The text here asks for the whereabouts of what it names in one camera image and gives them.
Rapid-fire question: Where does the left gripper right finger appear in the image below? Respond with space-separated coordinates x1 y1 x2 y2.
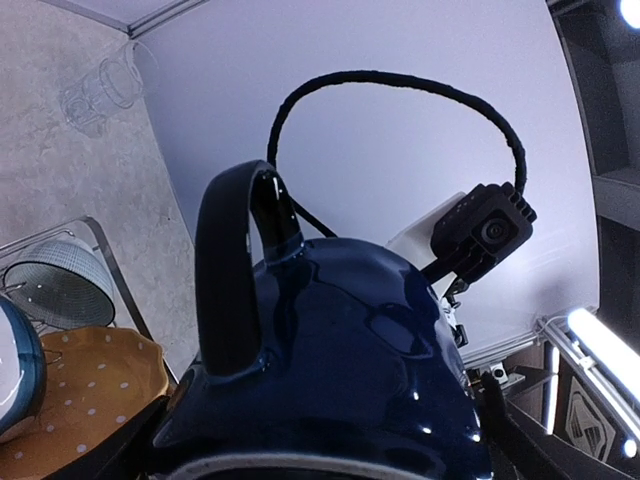
481 372 527 479

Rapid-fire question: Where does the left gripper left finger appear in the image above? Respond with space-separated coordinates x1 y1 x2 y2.
49 395 169 480

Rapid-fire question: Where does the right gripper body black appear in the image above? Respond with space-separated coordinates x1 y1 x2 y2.
440 279 469 349

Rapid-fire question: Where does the dark blue mug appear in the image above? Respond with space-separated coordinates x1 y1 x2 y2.
143 161 493 479

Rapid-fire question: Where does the tall clear glass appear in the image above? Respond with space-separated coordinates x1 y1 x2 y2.
59 41 157 136

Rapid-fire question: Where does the upper yellow oval dish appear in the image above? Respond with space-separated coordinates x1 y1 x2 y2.
1 327 169 479

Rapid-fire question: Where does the white blue-rimmed bowl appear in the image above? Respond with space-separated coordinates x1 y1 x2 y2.
1 298 47 443

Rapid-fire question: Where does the pale green checked bowl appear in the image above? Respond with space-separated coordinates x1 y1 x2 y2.
3 238 115 330

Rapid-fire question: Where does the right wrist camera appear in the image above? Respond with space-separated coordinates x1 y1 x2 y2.
387 180 539 291

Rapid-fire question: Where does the wire dish rack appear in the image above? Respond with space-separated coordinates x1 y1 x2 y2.
1 215 153 340

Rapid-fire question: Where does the right camera cable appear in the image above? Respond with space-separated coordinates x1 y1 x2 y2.
265 68 529 236

